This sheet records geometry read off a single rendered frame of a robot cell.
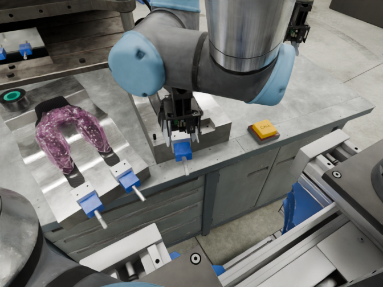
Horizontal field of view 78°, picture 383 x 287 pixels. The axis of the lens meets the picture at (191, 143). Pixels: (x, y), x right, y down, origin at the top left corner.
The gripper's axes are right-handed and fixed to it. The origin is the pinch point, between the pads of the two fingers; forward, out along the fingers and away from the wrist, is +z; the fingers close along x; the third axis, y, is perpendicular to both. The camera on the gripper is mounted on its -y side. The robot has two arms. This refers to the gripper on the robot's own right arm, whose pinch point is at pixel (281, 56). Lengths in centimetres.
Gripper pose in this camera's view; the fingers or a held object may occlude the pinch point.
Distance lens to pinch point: 101.7
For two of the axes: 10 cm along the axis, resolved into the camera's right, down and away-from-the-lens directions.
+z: 0.0, 6.6, 7.5
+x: 10.0, 0.3, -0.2
